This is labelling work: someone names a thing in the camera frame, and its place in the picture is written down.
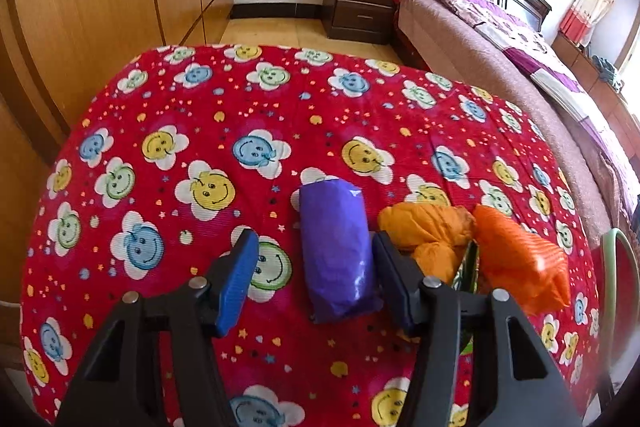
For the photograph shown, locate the red smiley flower tablecloth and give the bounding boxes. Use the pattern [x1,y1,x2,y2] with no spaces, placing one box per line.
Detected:
[20,44,608,427]

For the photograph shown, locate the green paper packet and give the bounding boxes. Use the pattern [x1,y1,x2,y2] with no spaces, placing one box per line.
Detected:
[452,242,482,353]

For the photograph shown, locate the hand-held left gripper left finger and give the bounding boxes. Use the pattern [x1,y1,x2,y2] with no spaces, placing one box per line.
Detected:
[55,229,261,427]

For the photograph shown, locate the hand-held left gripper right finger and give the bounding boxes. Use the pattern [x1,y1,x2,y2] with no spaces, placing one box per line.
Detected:
[372,231,583,427]

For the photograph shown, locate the wooden window cabinet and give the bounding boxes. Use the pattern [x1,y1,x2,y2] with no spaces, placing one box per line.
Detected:
[552,32,640,158]

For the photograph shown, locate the red and white curtain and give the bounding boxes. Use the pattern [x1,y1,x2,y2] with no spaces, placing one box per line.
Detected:
[560,0,626,48]

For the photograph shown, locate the purple plastic packet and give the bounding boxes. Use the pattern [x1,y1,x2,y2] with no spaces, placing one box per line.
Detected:
[299,177,383,324]

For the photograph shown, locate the orange plastic bag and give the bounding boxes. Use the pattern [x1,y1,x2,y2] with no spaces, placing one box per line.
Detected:
[377,202,475,285]

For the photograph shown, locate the bed with pink cover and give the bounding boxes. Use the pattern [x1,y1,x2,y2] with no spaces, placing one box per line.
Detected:
[397,0,640,258]

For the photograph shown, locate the red bucket with green rim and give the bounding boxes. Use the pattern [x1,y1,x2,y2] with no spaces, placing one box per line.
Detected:
[600,227,640,358]

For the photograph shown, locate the orange mesh bag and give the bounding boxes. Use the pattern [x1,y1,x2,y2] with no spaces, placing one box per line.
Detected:
[472,205,571,315]

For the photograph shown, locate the dark wooden nightstand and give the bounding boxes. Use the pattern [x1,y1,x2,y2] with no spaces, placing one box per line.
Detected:
[322,0,408,45]

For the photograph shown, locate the dark clothes pile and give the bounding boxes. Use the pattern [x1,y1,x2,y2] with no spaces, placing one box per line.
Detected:
[592,55,623,90]

